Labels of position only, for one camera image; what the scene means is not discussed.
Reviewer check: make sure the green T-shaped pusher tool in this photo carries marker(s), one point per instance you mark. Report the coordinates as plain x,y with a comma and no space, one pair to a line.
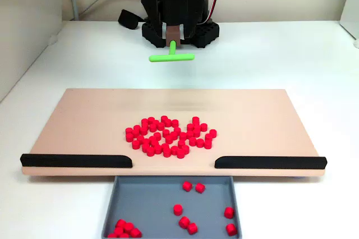
172,58

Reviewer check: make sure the grey tray container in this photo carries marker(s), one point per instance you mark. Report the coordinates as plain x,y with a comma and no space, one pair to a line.
146,202

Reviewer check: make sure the beige board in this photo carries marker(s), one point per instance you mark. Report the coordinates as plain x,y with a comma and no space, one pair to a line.
84,124

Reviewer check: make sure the small white object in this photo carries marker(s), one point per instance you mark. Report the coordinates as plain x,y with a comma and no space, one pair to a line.
356,43

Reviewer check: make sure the black edge rail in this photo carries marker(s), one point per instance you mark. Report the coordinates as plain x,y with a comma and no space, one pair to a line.
70,161
266,162

